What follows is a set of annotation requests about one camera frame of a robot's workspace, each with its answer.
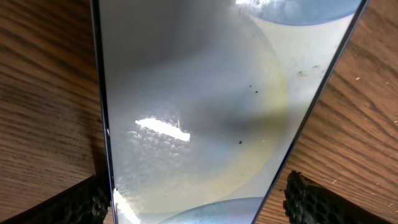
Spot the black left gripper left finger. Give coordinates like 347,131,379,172
1,174,111,224

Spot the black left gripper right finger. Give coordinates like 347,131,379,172
283,170,392,224

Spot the Samsung Galaxy smartphone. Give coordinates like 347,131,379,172
91,0,367,223

